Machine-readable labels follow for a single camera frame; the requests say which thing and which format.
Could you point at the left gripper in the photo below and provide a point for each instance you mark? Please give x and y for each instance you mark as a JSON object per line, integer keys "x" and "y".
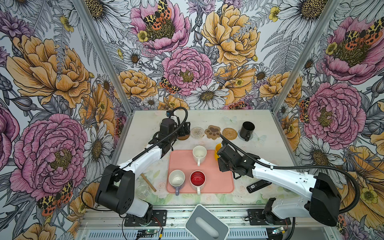
{"x": 186, "y": 128}

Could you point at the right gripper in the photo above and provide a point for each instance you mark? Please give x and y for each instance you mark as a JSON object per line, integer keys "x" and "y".
{"x": 221, "y": 166}

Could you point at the dark brown round coaster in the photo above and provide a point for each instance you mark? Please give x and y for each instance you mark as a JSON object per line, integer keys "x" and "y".
{"x": 182, "y": 138}

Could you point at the white patterned round coaster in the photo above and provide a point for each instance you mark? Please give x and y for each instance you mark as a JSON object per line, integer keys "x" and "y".
{"x": 197, "y": 133}

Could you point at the yellow mug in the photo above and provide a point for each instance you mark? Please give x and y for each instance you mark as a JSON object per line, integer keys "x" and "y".
{"x": 217, "y": 148}

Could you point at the woven rattan round coaster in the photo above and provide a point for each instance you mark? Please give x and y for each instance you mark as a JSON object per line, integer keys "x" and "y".
{"x": 230, "y": 133}

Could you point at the paw shaped cork coaster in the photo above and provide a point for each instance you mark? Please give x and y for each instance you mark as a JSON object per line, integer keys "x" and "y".
{"x": 213, "y": 132}

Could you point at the black mug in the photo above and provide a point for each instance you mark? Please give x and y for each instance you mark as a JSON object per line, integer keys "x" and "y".
{"x": 246, "y": 131}

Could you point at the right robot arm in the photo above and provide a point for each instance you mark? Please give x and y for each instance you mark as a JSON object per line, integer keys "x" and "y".
{"x": 317, "y": 196}

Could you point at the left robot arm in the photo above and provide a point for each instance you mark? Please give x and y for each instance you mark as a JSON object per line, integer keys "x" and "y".
{"x": 116, "y": 190}

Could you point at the pink tray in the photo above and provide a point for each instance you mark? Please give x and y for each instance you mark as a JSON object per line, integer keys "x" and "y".
{"x": 217, "y": 182}

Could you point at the red inside white mug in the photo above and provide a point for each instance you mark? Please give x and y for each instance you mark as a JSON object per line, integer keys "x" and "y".
{"x": 197, "y": 181}

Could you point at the black stapler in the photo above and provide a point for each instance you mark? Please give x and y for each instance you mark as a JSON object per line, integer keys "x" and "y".
{"x": 257, "y": 186}

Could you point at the wooden mallet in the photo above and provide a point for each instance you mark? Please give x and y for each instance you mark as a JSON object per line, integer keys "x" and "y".
{"x": 148, "y": 182}

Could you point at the grey tissue box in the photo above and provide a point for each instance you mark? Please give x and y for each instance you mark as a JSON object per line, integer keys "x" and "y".
{"x": 203, "y": 225}

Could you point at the clear glass jar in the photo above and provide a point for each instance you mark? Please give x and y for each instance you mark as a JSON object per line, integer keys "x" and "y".
{"x": 142, "y": 190}

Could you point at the white mug purple handle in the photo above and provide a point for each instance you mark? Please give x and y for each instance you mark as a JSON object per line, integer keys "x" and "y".
{"x": 177, "y": 180}

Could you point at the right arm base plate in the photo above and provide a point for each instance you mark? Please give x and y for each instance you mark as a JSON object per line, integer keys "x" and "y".
{"x": 258, "y": 217}

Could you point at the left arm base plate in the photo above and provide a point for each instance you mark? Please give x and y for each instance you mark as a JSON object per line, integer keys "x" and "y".
{"x": 159, "y": 218}

